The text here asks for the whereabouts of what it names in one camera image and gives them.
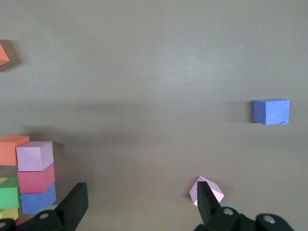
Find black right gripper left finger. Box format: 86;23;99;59
0;182;89;231

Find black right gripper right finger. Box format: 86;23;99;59
193;180;295;231

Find purple foam cube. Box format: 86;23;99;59
253;98;291;126
20;182;57;215

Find yellow foam cube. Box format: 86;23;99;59
0;207;19;221

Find green foam cube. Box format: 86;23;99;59
0;177;22;210

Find pink foam cube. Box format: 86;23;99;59
189;175;225;207
15;141;54;172

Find orange foam cube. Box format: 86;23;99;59
0;135;30;167
0;39;11;67

